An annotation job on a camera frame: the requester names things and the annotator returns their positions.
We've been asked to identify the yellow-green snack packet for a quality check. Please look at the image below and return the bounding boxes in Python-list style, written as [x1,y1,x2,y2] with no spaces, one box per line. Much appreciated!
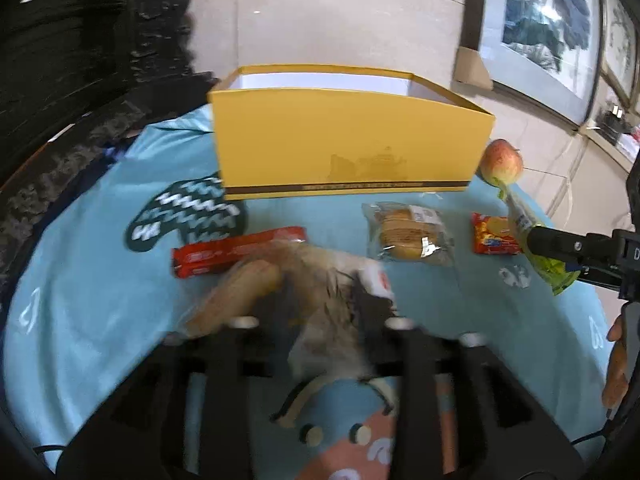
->
[499,183,579,296]

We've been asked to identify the small cakes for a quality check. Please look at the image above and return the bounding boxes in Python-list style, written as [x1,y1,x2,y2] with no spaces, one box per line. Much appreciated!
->
[362,202,454,266]

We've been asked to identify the bag of white steamed buns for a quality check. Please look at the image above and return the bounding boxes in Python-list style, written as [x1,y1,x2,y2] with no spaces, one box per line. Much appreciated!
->
[266,242,397,378]

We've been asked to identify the round bread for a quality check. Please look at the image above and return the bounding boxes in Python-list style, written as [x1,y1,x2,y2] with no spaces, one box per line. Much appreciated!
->
[181,260,283,338]

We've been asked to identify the person's right hand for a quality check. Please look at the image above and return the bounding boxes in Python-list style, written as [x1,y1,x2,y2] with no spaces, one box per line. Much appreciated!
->
[602,315,628,408]

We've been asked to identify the red orange snack packet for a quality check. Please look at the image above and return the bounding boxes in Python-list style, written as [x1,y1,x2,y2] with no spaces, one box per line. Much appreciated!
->
[471,212,522,256]

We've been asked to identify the red apple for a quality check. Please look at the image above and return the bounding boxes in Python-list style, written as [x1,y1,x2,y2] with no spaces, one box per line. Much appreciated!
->
[480,139,524,186]

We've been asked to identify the framed lotus painting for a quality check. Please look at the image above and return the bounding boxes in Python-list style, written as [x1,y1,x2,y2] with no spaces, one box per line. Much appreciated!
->
[460,0,603,126]

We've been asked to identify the yellow cardboard shoe box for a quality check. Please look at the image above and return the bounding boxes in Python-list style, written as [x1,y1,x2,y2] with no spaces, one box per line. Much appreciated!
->
[208,64,495,200]

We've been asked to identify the red long biscuit pack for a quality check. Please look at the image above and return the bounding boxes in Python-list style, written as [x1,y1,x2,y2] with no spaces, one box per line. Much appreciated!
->
[171,226,307,278]

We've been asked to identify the light blue cartoon tablecloth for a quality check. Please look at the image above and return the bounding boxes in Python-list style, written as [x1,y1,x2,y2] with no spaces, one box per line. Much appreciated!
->
[2,106,611,468]

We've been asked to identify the dark carved wooden furniture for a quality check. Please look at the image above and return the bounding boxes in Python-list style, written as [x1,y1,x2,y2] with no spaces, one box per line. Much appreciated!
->
[1,0,214,300]

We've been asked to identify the white cable on floor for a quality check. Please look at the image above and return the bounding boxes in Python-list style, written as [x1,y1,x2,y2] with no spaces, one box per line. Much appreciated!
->
[522,129,591,221]

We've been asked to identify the cardboard frame corner protector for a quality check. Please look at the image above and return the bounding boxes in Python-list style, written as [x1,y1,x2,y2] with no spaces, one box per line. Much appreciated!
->
[454,47,494,91]

